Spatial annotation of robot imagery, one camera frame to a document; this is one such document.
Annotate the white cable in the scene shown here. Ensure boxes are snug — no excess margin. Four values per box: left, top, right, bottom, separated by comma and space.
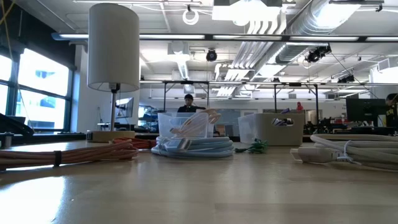
289, 133, 398, 172

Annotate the salmon pink cable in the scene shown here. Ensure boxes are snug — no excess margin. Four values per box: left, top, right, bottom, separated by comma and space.
0, 139, 140, 171

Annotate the black metal station frame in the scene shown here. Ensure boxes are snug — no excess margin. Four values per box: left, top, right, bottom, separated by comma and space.
273, 82, 320, 114
162, 80, 210, 113

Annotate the wall mounted screen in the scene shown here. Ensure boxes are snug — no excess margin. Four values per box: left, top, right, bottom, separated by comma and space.
114, 97, 135, 119

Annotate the white ceiling light panel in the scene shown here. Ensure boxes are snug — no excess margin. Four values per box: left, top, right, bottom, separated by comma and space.
212, 0, 283, 26

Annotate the black ceiling mounted camera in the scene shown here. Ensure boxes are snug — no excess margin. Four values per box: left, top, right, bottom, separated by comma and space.
305, 45, 332, 63

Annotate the silver ventilation duct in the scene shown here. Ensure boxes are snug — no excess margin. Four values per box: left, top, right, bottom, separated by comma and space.
253, 0, 363, 80

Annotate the red orange cable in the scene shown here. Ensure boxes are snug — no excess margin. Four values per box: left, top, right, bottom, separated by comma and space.
112, 137, 157, 149

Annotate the black metal table frame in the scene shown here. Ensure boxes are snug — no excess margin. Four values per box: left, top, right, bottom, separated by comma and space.
12, 133, 240, 143

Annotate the light blue cable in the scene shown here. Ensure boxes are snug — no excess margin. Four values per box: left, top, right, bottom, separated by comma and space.
150, 136, 234, 159

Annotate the white cylinder shade table lamp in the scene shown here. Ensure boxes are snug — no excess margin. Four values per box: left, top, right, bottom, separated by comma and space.
86, 2, 141, 143

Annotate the black computer monitor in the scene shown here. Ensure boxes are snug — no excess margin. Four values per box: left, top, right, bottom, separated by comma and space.
345, 98, 387, 123

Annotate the cream cable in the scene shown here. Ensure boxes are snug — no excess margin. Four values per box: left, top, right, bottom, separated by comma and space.
169, 108, 222, 138

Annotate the small grey metal post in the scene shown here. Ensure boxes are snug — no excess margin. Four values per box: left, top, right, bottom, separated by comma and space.
0, 132, 14, 149

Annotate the overhead light bar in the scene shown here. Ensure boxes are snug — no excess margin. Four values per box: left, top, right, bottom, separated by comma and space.
51, 32, 398, 44

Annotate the large glass window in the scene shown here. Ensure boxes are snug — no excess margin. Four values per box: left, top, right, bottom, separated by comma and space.
0, 46, 75, 133

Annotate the green cable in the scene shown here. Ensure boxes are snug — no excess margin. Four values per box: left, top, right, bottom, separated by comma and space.
234, 138, 269, 154

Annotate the white plastic bin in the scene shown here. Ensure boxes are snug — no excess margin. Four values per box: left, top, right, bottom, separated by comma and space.
238, 113, 305, 147

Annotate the clear plastic bin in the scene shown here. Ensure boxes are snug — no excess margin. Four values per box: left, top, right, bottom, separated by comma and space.
157, 111, 216, 139

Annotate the white hanging ring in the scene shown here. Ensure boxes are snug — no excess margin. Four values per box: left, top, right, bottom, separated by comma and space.
182, 8, 200, 26

